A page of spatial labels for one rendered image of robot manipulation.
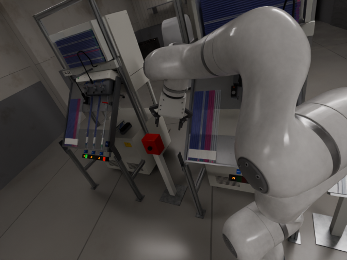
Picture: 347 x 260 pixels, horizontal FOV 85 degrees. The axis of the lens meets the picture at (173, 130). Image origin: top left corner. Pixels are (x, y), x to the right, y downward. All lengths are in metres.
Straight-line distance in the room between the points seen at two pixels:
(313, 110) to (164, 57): 0.35
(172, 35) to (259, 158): 3.98
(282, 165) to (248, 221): 0.38
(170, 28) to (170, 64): 3.68
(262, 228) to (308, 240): 1.29
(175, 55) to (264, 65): 0.27
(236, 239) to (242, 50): 0.46
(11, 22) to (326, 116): 4.56
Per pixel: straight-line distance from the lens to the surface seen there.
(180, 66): 0.50
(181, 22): 1.50
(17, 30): 4.57
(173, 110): 0.71
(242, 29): 0.31
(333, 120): 0.30
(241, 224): 0.60
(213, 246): 1.82
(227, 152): 1.30
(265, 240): 0.61
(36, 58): 4.56
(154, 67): 0.54
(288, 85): 0.26
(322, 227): 1.95
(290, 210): 0.44
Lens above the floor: 1.65
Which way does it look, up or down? 32 degrees down
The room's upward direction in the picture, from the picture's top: 18 degrees counter-clockwise
